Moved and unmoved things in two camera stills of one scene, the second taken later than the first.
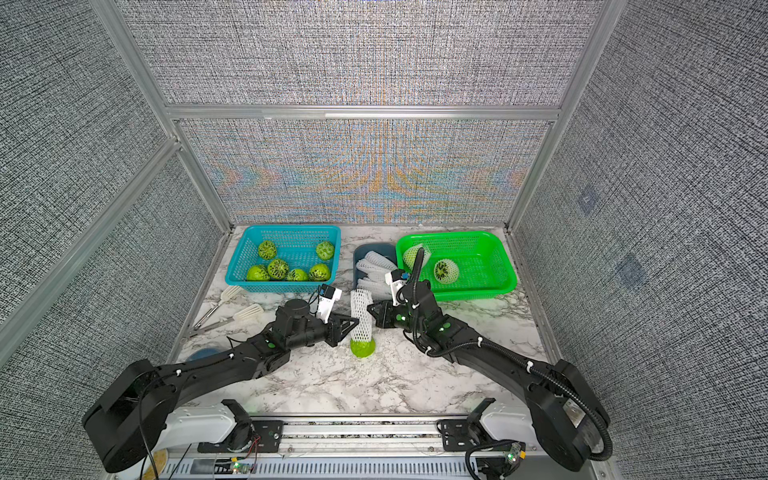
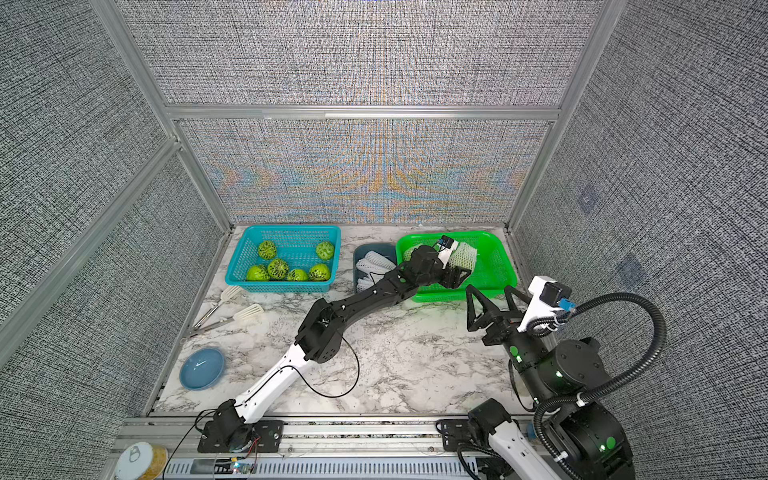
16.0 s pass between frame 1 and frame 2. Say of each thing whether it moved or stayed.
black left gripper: moved
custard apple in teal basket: stayed
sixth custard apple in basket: stayed
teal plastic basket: stayed
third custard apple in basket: stayed
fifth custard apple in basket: stayed
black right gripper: moved
